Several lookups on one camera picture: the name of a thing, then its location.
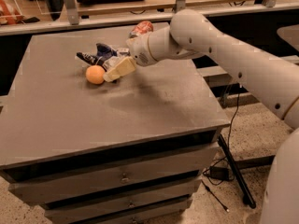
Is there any black stand leg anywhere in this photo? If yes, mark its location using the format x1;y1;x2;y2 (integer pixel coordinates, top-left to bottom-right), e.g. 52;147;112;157
218;135;256;209

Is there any black cable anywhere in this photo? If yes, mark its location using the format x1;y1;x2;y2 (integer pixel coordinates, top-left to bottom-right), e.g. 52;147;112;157
202;91;242;187

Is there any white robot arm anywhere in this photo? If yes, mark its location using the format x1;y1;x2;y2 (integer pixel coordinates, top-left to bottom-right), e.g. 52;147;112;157
126;9;299;224

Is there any black power adapter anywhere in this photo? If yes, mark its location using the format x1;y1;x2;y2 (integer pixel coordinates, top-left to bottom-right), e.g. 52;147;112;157
209;166;230;181

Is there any grey metal railing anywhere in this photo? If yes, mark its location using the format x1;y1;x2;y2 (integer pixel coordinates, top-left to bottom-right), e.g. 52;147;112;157
0;0;299;37

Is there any black floor cable plug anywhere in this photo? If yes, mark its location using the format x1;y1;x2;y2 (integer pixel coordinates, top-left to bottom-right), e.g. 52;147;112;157
202;181;230;213

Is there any orange fruit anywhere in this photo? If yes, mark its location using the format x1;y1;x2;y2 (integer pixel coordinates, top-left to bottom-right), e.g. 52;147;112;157
85;65;105;85

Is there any orange soda can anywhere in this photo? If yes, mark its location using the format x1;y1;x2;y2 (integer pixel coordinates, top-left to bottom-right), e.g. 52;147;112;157
129;21;153;38

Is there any grey drawer cabinet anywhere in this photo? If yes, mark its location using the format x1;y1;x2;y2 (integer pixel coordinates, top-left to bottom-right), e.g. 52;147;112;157
0;27;229;224

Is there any orange white object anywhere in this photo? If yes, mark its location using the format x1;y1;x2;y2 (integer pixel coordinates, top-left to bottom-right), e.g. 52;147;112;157
0;0;23;25

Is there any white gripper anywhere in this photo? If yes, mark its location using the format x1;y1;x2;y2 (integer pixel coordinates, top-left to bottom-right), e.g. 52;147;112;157
103;34;157;82

